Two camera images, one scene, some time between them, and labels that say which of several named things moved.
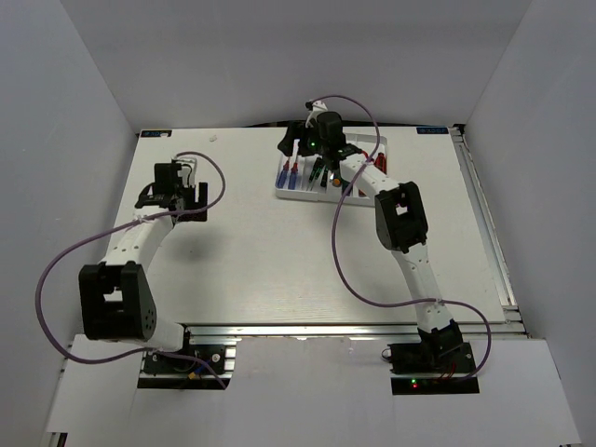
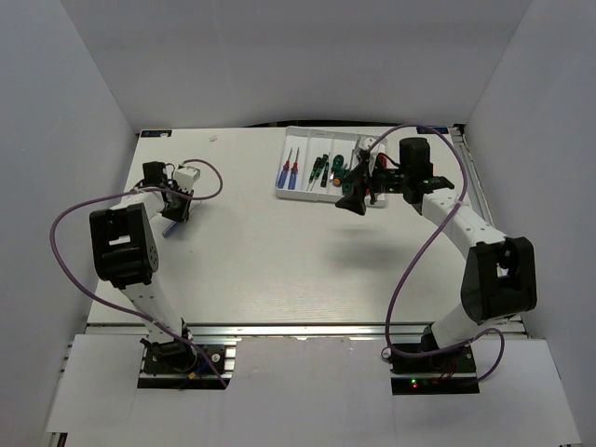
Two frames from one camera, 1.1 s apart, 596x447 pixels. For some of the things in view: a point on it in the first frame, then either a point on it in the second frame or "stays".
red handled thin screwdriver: (282, 174) stays
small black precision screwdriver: (318, 164) stays
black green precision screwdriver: (325, 176) stays
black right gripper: (296, 132) → (355, 202)
